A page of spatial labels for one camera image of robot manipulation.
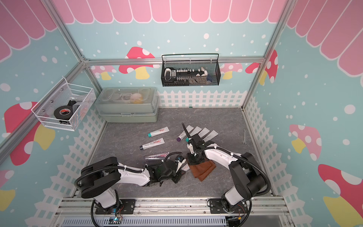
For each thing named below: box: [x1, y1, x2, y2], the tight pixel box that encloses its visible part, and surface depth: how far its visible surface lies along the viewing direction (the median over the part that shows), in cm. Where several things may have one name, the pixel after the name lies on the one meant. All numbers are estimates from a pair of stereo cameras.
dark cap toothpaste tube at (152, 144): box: [139, 137, 165, 150], surface depth 99 cm
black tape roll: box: [53, 100, 77, 121], surface depth 71 cm
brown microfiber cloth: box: [188, 159, 217, 182], surface depth 86 cm
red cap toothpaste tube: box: [181, 163, 191, 172], surface depth 87 cm
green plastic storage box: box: [94, 86, 160, 123], surface depth 104 cm
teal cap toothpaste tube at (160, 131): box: [147, 126, 171, 138], surface depth 105 cm
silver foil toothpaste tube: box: [144, 151, 170, 160], surface depth 93 cm
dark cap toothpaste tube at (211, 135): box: [202, 129, 219, 143], surface depth 105 cm
